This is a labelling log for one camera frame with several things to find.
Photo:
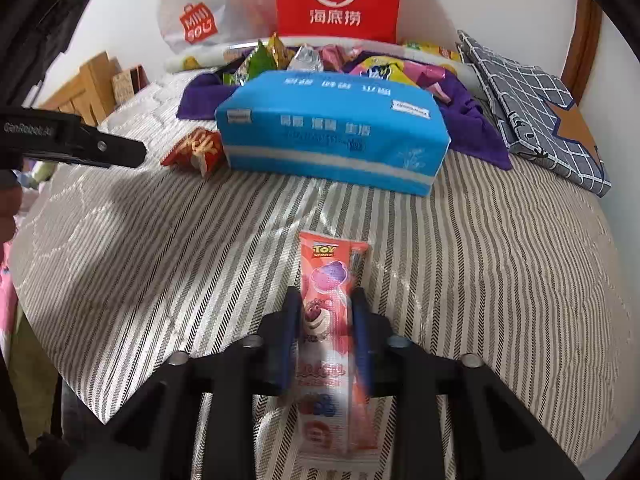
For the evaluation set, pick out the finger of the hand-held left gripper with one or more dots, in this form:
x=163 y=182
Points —
x=50 y=35
x=110 y=150

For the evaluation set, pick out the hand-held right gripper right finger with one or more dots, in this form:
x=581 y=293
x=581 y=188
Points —
x=361 y=330

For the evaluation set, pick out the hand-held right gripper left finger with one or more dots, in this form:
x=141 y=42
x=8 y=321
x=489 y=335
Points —
x=292 y=330

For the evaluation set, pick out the pink lollipop packet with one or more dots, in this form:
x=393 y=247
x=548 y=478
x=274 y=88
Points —
x=327 y=270

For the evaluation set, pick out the red snack packet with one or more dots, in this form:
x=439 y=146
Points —
x=195 y=150

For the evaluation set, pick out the green snack packet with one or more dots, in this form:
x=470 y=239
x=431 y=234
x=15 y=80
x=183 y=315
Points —
x=245 y=67

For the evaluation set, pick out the yellow snack packet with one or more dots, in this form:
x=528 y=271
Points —
x=275 y=50

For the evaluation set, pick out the blue tissue pack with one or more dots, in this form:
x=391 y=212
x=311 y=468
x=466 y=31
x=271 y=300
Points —
x=330 y=130

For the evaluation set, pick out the pink snack packet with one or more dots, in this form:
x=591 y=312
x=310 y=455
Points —
x=337 y=57

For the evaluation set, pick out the large pink yellow snack bag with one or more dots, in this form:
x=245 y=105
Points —
x=390 y=72

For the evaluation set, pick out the person's left hand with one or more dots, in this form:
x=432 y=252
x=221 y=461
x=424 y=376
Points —
x=7 y=215

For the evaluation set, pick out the wooden headboard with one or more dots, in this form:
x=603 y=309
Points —
x=85 y=90

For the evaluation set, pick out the patterned book box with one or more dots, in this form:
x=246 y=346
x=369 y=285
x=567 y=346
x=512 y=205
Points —
x=127 y=85

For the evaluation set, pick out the printed paper roll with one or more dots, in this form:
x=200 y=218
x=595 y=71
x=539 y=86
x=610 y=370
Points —
x=200 y=57

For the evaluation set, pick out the pink plastic bag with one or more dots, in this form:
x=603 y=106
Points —
x=7 y=300

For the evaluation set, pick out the grey plastic bag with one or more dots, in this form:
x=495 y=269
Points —
x=215 y=10

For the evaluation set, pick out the purple towel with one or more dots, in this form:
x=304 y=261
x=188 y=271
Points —
x=475 y=130

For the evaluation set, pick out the red paper bag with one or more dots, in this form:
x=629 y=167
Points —
x=340 y=0

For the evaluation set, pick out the checked blue cloth with star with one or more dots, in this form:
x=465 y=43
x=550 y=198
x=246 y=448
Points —
x=530 y=105

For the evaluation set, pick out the yellow chip bag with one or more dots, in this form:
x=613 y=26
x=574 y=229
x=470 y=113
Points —
x=430 y=50

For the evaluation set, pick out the brown wooden door frame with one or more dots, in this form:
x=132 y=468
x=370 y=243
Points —
x=582 y=45

